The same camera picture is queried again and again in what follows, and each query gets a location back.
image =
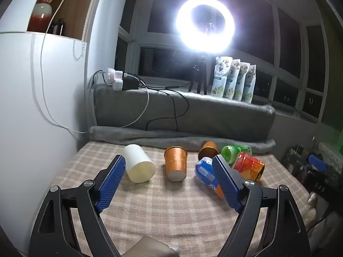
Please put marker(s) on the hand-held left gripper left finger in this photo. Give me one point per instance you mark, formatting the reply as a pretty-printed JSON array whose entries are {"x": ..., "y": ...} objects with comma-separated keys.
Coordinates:
[{"x": 111, "y": 183}]

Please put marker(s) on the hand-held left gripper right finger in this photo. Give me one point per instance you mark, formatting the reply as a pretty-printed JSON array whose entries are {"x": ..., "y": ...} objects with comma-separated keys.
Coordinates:
[{"x": 226, "y": 186}]

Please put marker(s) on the orange paper cup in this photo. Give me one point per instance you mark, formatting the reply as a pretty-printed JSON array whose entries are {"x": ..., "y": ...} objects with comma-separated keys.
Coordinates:
[{"x": 175, "y": 162}]

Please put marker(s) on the blue printed cup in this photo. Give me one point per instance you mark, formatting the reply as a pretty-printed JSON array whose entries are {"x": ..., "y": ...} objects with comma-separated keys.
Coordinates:
[{"x": 205, "y": 172}]

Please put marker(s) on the red and orange printed cup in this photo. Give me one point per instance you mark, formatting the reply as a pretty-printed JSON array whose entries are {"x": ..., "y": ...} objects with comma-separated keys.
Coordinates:
[{"x": 249, "y": 167}]

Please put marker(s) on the white paper cup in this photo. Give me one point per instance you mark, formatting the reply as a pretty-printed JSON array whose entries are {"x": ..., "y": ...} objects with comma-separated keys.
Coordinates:
[{"x": 139, "y": 164}]

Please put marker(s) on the green printed cup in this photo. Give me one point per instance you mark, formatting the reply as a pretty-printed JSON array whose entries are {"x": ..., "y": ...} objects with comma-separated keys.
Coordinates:
[{"x": 236, "y": 151}]

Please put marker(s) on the small brown cup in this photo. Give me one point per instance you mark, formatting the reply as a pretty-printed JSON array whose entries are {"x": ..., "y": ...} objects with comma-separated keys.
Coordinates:
[{"x": 209, "y": 151}]

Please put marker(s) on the beige plaid cloth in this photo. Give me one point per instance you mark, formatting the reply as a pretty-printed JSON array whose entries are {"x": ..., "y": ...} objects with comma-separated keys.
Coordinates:
[{"x": 160, "y": 208}]

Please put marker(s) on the grey rolled blanket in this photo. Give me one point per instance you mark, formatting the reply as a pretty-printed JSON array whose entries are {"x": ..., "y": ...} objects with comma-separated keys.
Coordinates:
[{"x": 160, "y": 139}]

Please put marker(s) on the blue plastic object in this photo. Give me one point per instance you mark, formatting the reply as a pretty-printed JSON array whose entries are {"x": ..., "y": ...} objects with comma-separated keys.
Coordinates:
[{"x": 317, "y": 162}]

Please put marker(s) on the white power adapter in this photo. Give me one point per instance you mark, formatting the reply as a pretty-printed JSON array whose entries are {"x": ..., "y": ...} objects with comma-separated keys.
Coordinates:
[
  {"x": 112, "y": 74},
  {"x": 118, "y": 85}
]

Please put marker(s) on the white floral refill pouch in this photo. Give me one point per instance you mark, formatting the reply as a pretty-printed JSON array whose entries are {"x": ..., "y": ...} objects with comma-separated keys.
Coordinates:
[
  {"x": 251, "y": 88},
  {"x": 220, "y": 77},
  {"x": 242, "y": 85},
  {"x": 232, "y": 83}
]

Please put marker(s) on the black power strip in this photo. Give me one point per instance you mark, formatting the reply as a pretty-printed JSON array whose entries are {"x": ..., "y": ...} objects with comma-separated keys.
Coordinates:
[{"x": 131, "y": 83}]

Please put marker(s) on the black tripod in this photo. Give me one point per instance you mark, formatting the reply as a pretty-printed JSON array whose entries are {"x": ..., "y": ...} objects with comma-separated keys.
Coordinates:
[{"x": 199, "y": 71}]

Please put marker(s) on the dark bottle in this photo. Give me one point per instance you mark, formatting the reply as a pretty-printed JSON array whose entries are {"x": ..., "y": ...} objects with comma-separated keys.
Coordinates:
[{"x": 59, "y": 27}]

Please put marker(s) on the red and white vase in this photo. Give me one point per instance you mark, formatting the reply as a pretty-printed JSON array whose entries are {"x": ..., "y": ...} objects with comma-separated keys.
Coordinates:
[{"x": 41, "y": 13}]

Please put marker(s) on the white window frame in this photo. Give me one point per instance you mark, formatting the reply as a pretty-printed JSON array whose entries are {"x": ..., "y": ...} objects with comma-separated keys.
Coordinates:
[{"x": 275, "y": 45}]

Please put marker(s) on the wooden wall niche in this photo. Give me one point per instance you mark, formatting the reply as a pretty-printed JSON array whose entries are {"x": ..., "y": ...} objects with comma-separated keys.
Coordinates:
[{"x": 77, "y": 8}]

